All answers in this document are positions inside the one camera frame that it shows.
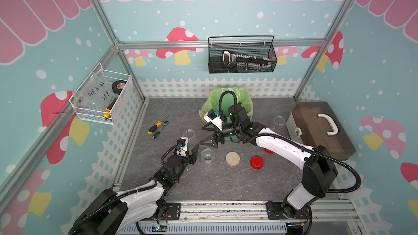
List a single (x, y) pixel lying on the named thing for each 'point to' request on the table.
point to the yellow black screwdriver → (154, 128)
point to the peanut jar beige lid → (208, 156)
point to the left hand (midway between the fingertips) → (193, 145)
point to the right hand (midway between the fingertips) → (202, 135)
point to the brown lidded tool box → (314, 124)
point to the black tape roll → (118, 86)
